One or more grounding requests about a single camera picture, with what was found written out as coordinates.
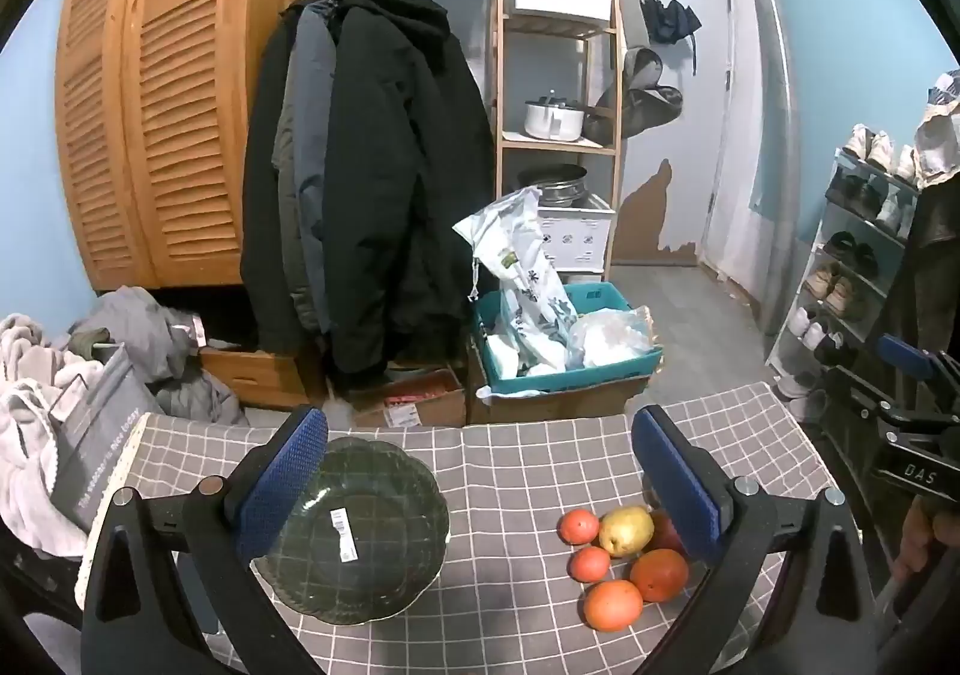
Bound clear plastic bag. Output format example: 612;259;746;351
566;306;655;368

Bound dark green glass bowl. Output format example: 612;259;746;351
251;436;451;627

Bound wooden shelf rack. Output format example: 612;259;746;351
491;0;627;275

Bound white pot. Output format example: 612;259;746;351
523;91;586;142

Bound wooden louvered wardrobe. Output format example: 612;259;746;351
54;0;301;290

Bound white perforated basket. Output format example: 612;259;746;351
536;195;617;272

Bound printed white plastic bag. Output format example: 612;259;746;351
454;187;578;373

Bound grey-blue jacket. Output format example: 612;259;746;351
289;0;340;271

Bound teal plastic crate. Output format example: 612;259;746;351
472;283;665;396

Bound large black object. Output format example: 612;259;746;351
0;538;85;675

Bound large cardboard box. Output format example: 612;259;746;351
469;375;650;425

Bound grey checkered tablecloth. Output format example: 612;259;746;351
79;381;856;675

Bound black hooded coat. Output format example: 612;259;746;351
328;0;497;392

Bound black jacket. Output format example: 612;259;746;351
240;7;302;355

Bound person's right hand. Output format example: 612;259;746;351
892;499;960;582

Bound silver insulated pipe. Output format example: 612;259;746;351
741;0;800;346

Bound white shoe rack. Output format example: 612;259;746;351
765;146;923;407

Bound white door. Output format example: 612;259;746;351
626;0;733;265

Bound metal steamer pot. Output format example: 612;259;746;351
517;166;590;207

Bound crumpled grey jacket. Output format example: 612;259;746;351
71;287;248;425

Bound beige fleece robe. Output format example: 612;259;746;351
0;311;106;557

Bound dark brown jacket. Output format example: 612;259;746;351
881;176;960;376

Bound small tangerine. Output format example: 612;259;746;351
559;508;601;545
567;545;612;584

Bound grey fabric storage bag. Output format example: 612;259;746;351
49;343;163;533

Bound white lace cloth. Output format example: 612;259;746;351
911;69;960;188

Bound olive green jacket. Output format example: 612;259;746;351
274;112;331;338

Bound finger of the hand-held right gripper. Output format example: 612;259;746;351
874;334;960;395
821;373;946;436

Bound orange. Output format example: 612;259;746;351
583;579;644;631
628;548;690;603

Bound wooden drawer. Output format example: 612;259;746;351
199;343;308;410

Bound yellow pear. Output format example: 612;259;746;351
598;505;655;559

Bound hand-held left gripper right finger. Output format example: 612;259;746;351
630;405;882;675

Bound small cardboard box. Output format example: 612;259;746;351
349;367;467;428

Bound black folded umbrella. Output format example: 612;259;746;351
643;0;703;47

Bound red apple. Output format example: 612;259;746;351
649;510;687;557

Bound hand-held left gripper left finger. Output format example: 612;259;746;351
79;405;331;675

